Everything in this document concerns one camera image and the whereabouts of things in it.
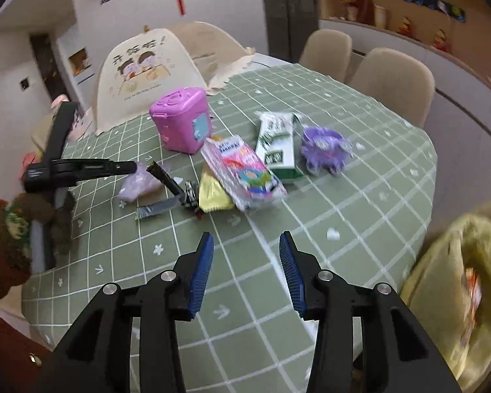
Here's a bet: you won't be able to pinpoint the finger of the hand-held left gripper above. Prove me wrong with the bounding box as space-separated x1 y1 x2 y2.
49 158 138 185

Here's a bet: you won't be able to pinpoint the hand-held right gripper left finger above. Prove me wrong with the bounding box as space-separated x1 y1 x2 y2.
35 232 214 393

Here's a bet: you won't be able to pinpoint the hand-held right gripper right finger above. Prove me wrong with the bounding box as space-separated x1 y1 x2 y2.
279 230 463 393

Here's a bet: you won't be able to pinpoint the pale purple packet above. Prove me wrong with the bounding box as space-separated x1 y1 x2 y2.
118 163 164 203

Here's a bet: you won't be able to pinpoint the yellow plastic bag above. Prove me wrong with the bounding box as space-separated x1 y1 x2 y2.
399 213 491 391

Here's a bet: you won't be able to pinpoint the person's left forearm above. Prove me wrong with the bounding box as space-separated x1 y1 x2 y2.
0 198 56 393

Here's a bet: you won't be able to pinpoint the person's left hand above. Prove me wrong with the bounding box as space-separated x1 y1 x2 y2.
12 192 77 251

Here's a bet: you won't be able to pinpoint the pink plastic bag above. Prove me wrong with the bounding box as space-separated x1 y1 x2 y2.
22 151 38 179

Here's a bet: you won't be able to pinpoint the beige dining chair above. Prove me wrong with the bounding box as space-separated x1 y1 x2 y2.
350 48 435 128
299 29 353 83
30 114 66 161

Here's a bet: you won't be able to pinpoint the green checked tablecloth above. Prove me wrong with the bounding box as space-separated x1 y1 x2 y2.
20 63 438 393

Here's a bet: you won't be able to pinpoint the grey foil strip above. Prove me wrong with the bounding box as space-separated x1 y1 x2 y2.
135 196 181 220

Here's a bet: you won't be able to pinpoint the pale yellow wrapper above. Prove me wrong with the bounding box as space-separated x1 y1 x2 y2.
198 170 235 214

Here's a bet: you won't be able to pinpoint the black torn wrapper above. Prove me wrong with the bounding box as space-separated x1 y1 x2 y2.
145 161 201 218

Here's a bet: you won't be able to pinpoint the pink plastic container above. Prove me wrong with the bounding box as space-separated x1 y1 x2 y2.
149 87 212 155

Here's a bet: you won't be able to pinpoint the cream printed food cover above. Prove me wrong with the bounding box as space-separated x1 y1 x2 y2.
91 22 255 136

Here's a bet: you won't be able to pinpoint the pink colourful snack packet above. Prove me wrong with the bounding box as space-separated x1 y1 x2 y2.
200 135 288 213

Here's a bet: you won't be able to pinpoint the green white drink carton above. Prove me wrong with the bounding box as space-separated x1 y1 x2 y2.
255 111 306 183

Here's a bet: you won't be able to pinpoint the purple plastic toy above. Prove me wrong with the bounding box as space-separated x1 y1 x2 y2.
300 126 356 177

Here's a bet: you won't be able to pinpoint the white lower cabinets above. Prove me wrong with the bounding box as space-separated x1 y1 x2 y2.
319 18 491 214

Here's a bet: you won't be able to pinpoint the dark glass cabinet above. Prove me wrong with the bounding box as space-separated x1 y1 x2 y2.
259 0 318 66

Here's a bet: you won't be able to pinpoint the red seated figurine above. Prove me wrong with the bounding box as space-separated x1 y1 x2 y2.
432 29 451 52
397 16 415 38

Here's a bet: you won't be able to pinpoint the tall red gold figurine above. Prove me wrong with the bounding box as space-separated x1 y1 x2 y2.
339 0 359 22

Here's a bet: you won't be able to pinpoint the lit wall niche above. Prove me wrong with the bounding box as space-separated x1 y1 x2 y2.
67 47 93 78

